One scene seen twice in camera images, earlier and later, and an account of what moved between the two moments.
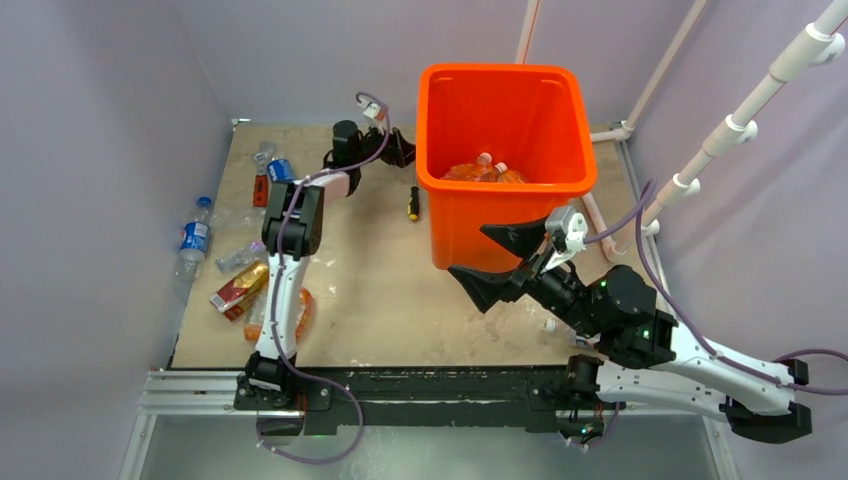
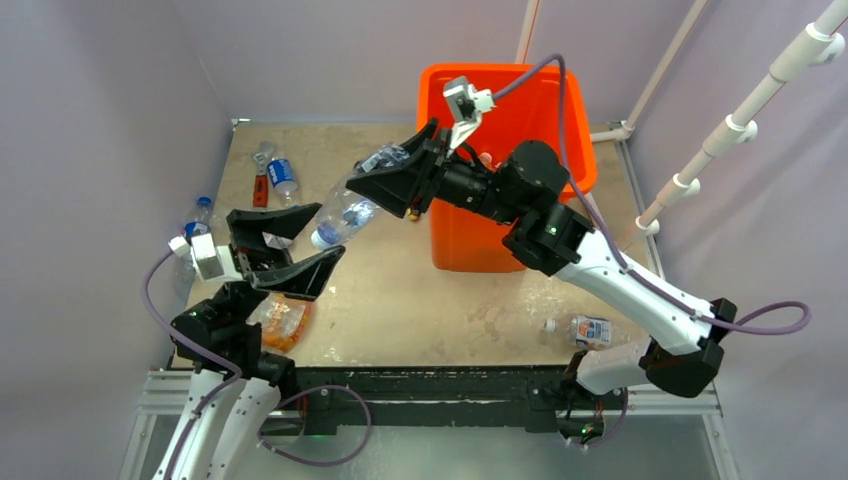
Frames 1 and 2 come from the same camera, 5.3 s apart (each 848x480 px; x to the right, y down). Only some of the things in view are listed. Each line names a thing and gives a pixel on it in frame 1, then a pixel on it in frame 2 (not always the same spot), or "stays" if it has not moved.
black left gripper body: [391, 155] to [244, 259]
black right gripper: [486, 286] to [399, 189]
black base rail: [424, 401] stays
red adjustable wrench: [260, 182] stays
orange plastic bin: [495, 143] stays
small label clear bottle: [569, 336] stays
